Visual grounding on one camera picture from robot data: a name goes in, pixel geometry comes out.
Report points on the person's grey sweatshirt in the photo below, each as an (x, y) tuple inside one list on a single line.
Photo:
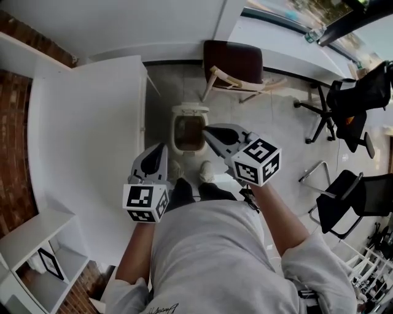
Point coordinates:
[(215, 260)]

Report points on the person's right shoe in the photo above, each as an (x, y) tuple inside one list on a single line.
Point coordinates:
[(207, 171)]

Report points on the black office chair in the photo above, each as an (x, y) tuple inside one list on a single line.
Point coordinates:
[(353, 92)]

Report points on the person's right forearm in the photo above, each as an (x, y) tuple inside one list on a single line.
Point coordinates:
[(279, 224)]

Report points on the clear water bottle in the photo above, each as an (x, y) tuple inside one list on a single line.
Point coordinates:
[(314, 34)]

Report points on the white desk with hutch shelves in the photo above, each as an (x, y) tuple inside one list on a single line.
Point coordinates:
[(76, 122)]

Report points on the person's shoe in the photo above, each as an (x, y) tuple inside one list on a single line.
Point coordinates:
[(207, 171), (174, 170)]

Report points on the black framed window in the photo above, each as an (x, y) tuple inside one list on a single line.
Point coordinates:
[(337, 30)]

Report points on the white metal rack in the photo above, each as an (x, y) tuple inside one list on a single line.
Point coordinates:
[(368, 260)]

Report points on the person's left forearm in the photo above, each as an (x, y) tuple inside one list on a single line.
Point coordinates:
[(135, 254)]

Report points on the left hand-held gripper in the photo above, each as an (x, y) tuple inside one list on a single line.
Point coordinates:
[(138, 197)]

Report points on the white window counter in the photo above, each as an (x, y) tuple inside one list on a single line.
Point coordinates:
[(276, 40)]

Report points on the wooden chair with dark seat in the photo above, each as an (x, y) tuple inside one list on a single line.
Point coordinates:
[(233, 61)]

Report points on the black chrome-frame chair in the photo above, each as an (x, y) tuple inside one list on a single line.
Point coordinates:
[(337, 199)]

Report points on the person's black trousers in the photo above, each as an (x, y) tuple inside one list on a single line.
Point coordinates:
[(184, 193)]

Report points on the brown cardboard tray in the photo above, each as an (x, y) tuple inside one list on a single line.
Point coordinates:
[(193, 135)]

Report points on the person's left shoe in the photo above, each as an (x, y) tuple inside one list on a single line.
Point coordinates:
[(174, 170)]

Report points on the white ceramic jar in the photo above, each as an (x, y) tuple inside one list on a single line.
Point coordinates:
[(36, 264)]

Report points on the black picture frame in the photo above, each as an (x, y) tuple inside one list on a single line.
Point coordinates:
[(50, 263)]

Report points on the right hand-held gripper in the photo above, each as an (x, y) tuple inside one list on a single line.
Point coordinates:
[(255, 162)]

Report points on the white trash bin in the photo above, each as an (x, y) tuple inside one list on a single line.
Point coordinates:
[(190, 108)]

